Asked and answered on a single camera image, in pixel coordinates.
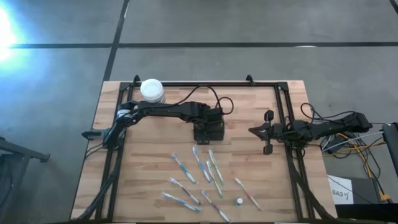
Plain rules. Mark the teal tube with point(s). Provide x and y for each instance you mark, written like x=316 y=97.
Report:
x=239 y=201

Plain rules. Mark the Lysol wipes canister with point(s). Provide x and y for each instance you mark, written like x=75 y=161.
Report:
x=151 y=89

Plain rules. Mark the black power adapter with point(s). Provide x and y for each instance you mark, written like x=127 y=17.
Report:
x=335 y=145

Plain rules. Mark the black metal stand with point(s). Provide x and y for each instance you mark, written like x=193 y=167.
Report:
x=25 y=151

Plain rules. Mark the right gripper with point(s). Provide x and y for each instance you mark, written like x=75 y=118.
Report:
x=276 y=130

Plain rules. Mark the white paper sign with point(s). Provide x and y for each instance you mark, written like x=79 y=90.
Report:
x=339 y=186

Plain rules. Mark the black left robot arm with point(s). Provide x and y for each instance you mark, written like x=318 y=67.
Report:
x=161 y=110

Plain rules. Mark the black case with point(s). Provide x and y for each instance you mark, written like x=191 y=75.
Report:
x=367 y=213

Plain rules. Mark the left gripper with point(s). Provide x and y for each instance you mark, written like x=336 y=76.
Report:
x=213 y=116

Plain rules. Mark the black aluminium table frame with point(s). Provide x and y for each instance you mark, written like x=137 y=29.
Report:
x=202 y=84

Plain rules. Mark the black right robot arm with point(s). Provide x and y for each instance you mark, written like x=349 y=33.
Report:
x=326 y=126

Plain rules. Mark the black box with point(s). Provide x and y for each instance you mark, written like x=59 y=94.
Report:
x=363 y=189

